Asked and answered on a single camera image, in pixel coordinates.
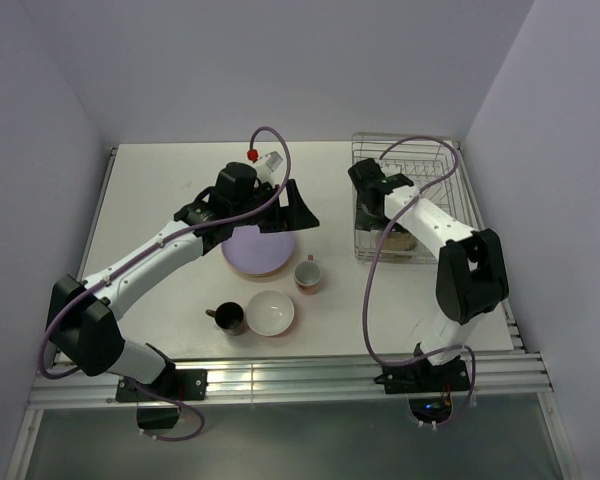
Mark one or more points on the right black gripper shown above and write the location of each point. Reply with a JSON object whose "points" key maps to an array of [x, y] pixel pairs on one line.
{"points": [[365, 222]]}

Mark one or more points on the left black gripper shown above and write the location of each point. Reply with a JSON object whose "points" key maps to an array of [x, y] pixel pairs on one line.
{"points": [[296, 216]]}

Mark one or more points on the beige ceramic bowl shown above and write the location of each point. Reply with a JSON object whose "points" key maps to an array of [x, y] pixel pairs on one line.
{"points": [[397, 241]]}

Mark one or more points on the pink coffee mug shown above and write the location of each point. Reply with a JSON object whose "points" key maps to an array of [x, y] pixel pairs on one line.
{"points": [[307, 276]]}

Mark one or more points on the orange white bowl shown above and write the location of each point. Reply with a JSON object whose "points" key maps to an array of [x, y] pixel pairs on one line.
{"points": [[270, 313]]}

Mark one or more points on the dark brown mug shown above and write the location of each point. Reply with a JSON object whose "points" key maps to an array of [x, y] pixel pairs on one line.
{"points": [[229, 317]]}

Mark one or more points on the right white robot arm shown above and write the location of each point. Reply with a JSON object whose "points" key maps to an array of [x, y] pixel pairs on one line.
{"points": [[471, 278]]}

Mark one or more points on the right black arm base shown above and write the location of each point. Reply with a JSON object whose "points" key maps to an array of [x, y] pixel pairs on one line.
{"points": [[429, 388]]}

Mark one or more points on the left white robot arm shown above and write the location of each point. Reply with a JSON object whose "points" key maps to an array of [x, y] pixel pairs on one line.
{"points": [[84, 314]]}

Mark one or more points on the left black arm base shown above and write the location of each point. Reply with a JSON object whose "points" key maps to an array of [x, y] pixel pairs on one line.
{"points": [[160, 405]]}

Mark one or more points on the purple plastic plate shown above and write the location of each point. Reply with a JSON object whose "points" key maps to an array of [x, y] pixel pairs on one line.
{"points": [[251, 252]]}

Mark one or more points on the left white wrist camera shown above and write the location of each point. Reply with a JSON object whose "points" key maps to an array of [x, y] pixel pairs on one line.
{"points": [[265, 165]]}

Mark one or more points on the wire dish rack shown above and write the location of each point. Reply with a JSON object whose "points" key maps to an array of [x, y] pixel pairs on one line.
{"points": [[421, 161]]}

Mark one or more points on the aluminium mounting rail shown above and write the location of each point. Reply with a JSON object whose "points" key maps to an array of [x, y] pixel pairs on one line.
{"points": [[340, 378]]}

